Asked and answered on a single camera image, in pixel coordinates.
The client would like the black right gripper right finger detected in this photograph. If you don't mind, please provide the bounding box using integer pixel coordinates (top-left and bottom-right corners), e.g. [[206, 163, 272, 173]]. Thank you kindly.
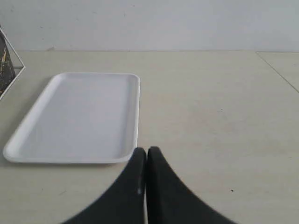
[[146, 147, 234, 224]]

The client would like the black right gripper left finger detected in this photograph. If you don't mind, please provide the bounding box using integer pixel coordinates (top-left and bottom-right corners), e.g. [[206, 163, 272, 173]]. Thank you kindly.
[[64, 147, 146, 224]]

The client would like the white plastic tray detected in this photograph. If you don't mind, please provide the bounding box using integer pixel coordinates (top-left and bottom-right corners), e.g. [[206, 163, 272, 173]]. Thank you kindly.
[[3, 72, 141, 164]]

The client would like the white wire book rack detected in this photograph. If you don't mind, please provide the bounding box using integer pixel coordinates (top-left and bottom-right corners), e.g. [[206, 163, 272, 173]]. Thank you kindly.
[[0, 27, 26, 99]]

